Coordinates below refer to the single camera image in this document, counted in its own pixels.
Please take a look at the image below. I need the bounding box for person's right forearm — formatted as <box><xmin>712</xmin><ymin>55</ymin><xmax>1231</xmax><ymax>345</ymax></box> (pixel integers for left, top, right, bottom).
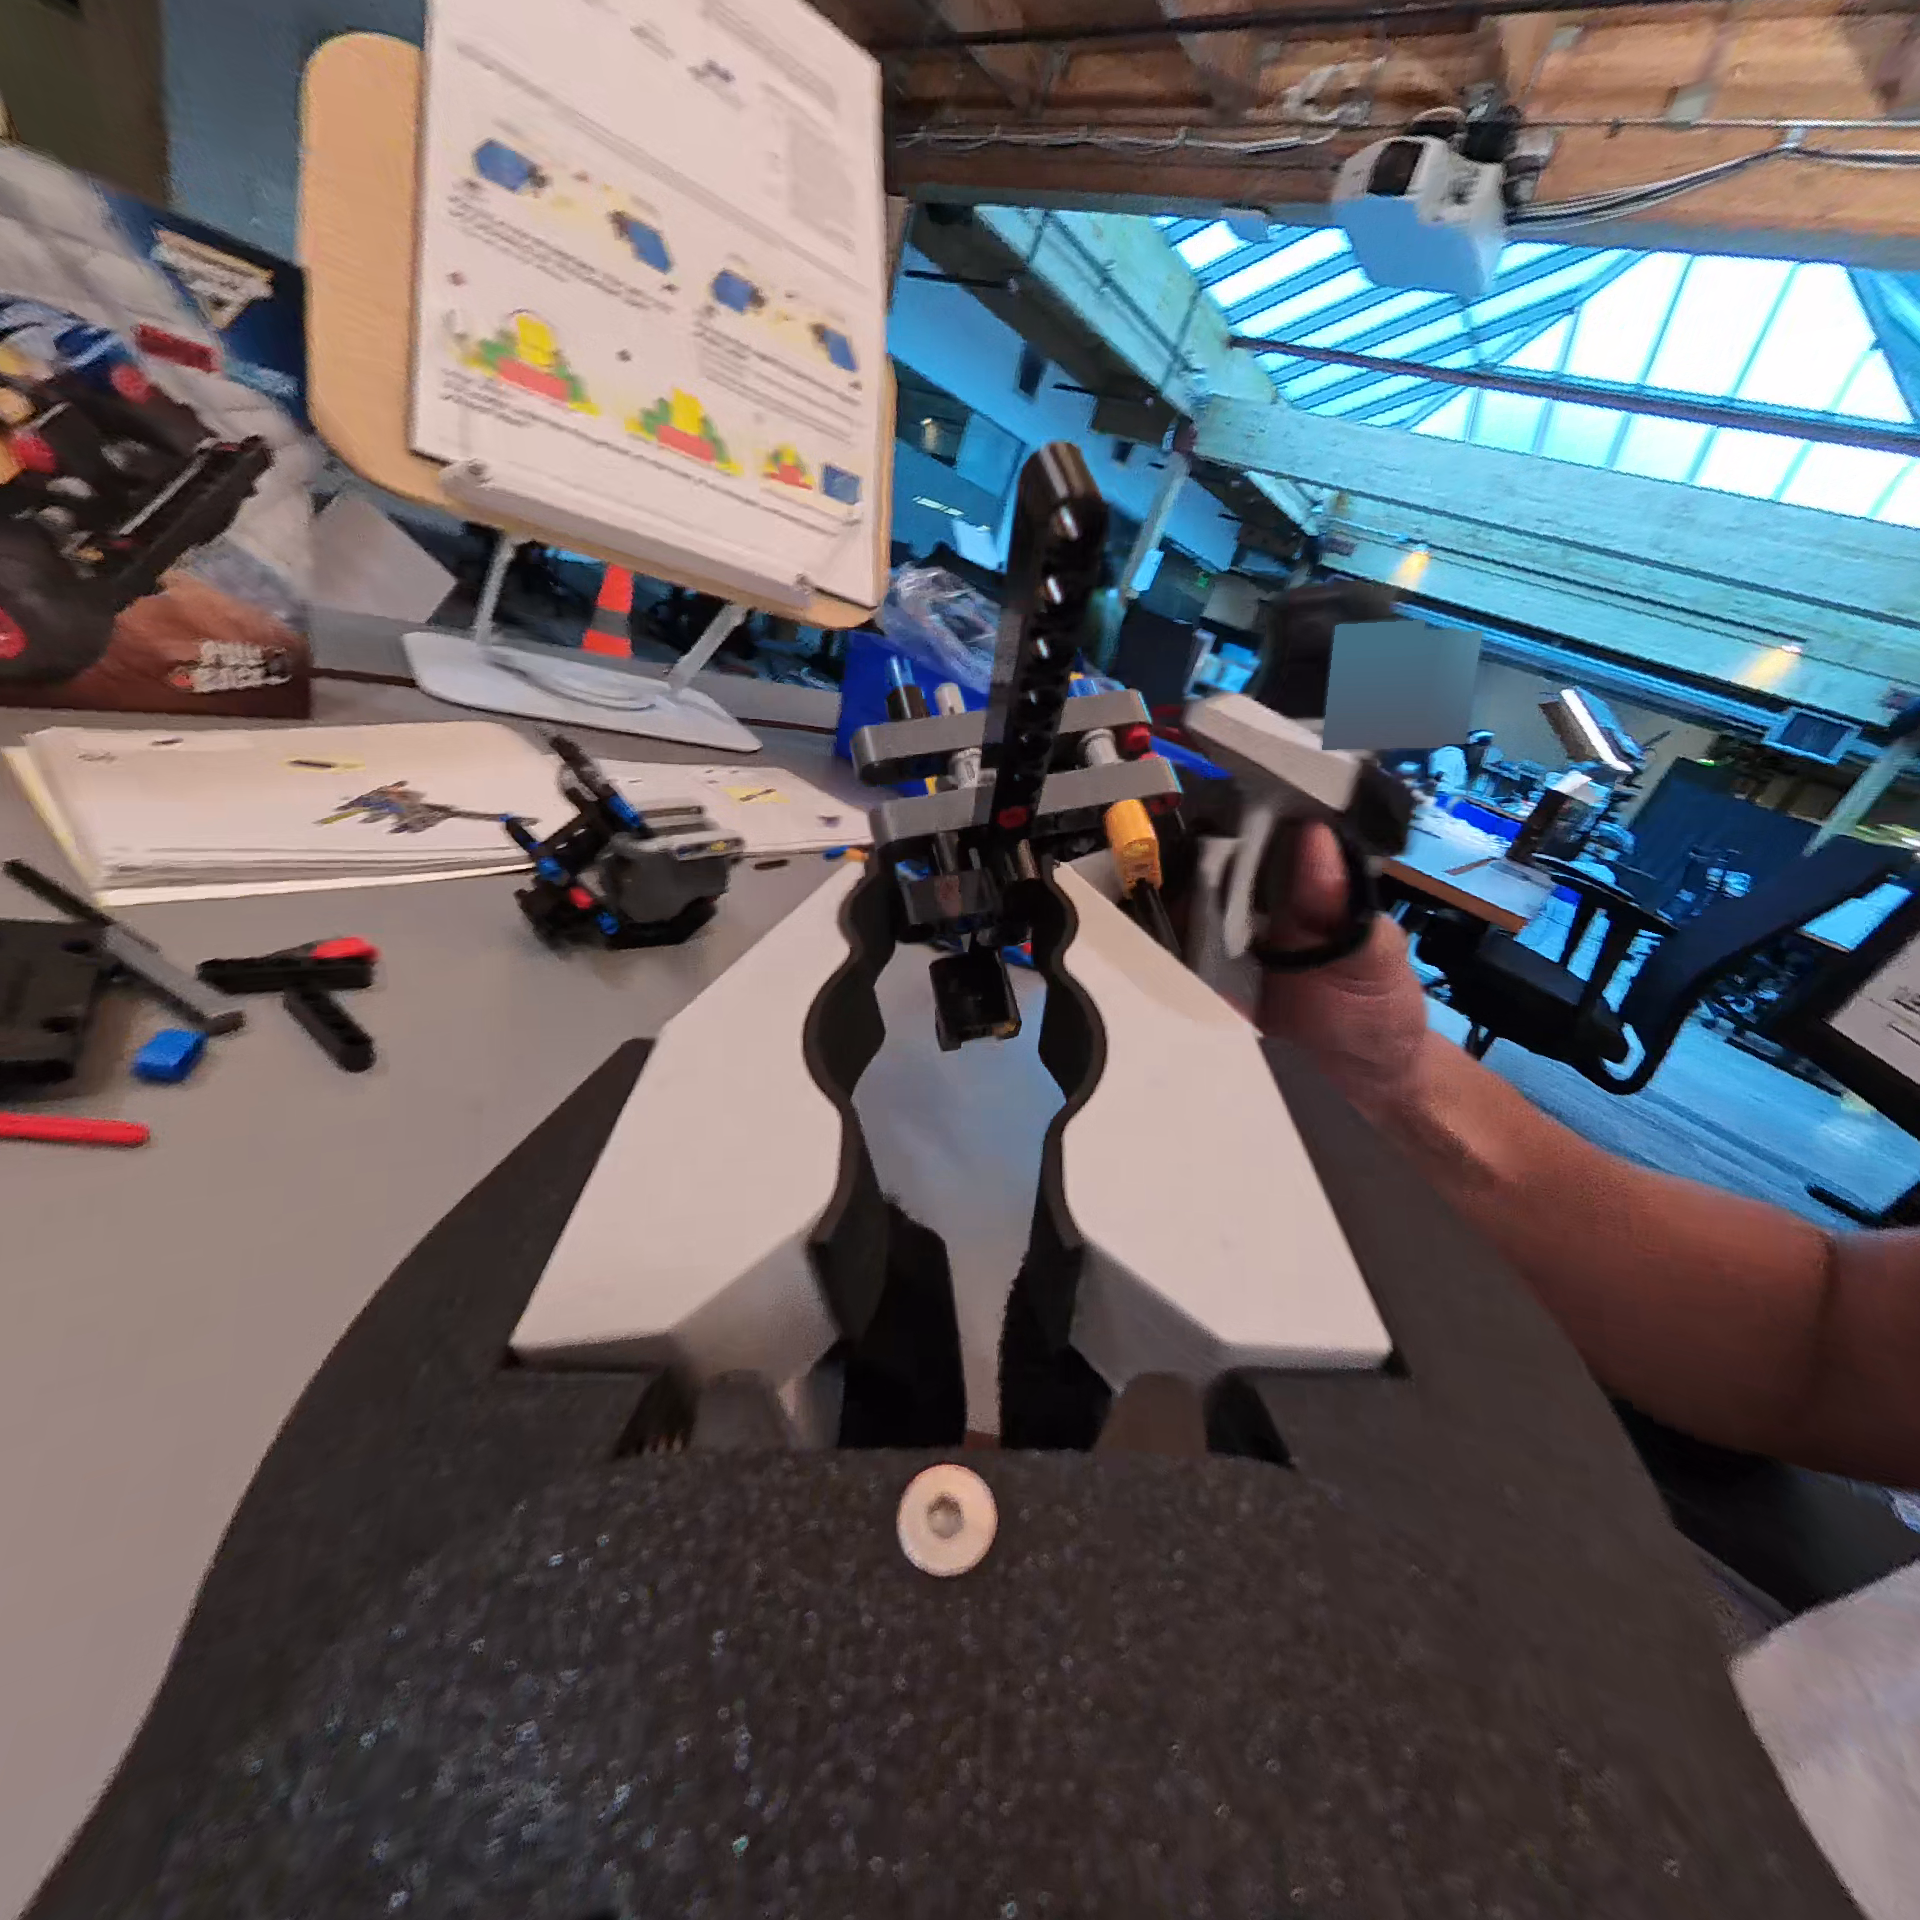
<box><xmin>1342</xmin><ymin>1035</ymin><xmax>1920</xmax><ymax>1495</ymax></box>

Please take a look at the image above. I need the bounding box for white instruction booklet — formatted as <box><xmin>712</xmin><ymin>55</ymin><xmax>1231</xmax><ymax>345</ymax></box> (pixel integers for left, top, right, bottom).
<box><xmin>6</xmin><ymin>719</ymin><xmax>879</xmax><ymax>909</ymax></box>

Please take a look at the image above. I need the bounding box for white ceiling device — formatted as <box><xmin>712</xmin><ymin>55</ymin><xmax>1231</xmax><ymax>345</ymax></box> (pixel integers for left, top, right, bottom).
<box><xmin>1332</xmin><ymin>133</ymin><xmax>1509</xmax><ymax>302</ymax></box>

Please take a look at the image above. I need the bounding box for person's right hand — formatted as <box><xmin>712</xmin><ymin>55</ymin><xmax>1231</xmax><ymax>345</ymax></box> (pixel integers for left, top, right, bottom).
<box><xmin>1255</xmin><ymin>822</ymin><xmax>1437</xmax><ymax>1116</ymax></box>

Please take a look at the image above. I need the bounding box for pile of loose lego pieces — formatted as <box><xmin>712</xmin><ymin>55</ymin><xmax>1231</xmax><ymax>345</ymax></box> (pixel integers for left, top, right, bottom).
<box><xmin>0</xmin><ymin>856</ymin><xmax>380</xmax><ymax>1149</ymax></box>

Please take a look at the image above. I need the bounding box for grey black lego chassis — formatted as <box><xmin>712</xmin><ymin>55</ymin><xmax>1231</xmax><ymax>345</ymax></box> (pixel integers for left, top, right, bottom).
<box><xmin>510</xmin><ymin>731</ymin><xmax>748</xmax><ymax>951</ymax></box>

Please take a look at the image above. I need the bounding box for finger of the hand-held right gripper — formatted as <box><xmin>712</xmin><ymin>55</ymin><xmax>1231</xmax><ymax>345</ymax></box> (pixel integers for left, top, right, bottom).
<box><xmin>1182</xmin><ymin>689</ymin><xmax>1366</xmax><ymax>816</ymax></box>

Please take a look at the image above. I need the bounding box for blue storage bin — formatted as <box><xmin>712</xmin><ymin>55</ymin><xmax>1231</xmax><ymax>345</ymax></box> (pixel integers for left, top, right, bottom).
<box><xmin>831</xmin><ymin>625</ymin><xmax>1051</xmax><ymax>781</ymax></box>

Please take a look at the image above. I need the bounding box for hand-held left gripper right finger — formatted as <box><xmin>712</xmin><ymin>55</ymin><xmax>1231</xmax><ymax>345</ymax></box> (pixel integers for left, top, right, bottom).
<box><xmin>1023</xmin><ymin>865</ymin><xmax>1396</xmax><ymax>1444</ymax></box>

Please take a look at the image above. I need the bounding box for black office chair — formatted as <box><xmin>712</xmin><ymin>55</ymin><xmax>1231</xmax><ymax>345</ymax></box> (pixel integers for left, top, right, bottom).
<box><xmin>1409</xmin><ymin>757</ymin><xmax>1907</xmax><ymax>1096</ymax></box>

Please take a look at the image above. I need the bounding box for black yellow lego assembly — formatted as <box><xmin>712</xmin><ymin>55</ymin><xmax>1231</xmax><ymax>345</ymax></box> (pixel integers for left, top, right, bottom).
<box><xmin>852</xmin><ymin>440</ymin><xmax>1185</xmax><ymax>1051</ymax></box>

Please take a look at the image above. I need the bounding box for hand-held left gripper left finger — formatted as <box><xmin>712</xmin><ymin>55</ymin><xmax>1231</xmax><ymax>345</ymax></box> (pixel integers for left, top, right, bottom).
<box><xmin>508</xmin><ymin>861</ymin><xmax>904</xmax><ymax>1407</ymax></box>

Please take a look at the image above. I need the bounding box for white task sheet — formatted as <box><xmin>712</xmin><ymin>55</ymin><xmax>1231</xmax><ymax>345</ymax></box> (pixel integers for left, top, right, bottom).
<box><xmin>406</xmin><ymin>0</ymin><xmax>886</xmax><ymax>607</ymax></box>

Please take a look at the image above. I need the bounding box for printed toy set box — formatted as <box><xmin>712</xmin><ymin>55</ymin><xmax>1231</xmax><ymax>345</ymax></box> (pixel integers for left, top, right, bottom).
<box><xmin>0</xmin><ymin>142</ymin><xmax>318</xmax><ymax>719</ymax></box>

